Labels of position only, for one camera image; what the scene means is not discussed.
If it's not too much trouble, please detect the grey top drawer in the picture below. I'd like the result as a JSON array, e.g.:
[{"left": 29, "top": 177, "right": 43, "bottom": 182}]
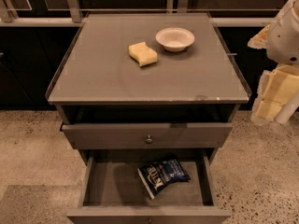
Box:
[{"left": 62, "top": 123, "right": 232, "bottom": 149}]

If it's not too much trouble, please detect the white pipe leg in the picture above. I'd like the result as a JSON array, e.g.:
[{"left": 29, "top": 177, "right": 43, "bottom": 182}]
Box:
[{"left": 275, "top": 91, "right": 299, "bottom": 124}]

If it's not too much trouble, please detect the yellow sponge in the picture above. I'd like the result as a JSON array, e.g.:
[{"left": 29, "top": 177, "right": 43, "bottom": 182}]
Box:
[{"left": 128, "top": 42, "right": 158, "bottom": 67}]

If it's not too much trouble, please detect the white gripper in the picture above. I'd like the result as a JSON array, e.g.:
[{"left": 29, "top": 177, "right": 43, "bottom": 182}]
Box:
[{"left": 248, "top": 25, "right": 299, "bottom": 126}]

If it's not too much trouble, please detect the white bowl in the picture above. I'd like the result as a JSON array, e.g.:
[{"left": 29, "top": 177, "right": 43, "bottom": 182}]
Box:
[{"left": 155, "top": 27, "right": 195, "bottom": 52}]

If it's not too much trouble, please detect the blue chip bag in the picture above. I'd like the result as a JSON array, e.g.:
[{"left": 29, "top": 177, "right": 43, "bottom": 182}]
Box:
[{"left": 137, "top": 157, "right": 191, "bottom": 199}]

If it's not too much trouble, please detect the metal railing frame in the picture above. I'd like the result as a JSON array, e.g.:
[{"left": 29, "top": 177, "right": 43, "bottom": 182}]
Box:
[{"left": 0, "top": 0, "right": 299, "bottom": 28}]

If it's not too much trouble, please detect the grey drawer cabinet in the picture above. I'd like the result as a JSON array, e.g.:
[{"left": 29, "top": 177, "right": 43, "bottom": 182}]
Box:
[{"left": 45, "top": 12, "right": 252, "bottom": 224}]

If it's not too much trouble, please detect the round metal drawer knob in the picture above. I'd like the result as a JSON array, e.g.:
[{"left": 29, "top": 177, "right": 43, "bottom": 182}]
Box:
[{"left": 145, "top": 135, "right": 153, "bottom": 144}]

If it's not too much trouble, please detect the grey open middle drawer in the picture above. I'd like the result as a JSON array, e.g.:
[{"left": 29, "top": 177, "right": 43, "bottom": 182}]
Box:
[{"left": 67, "top": 149, "right": 230, "bottom": 224}]

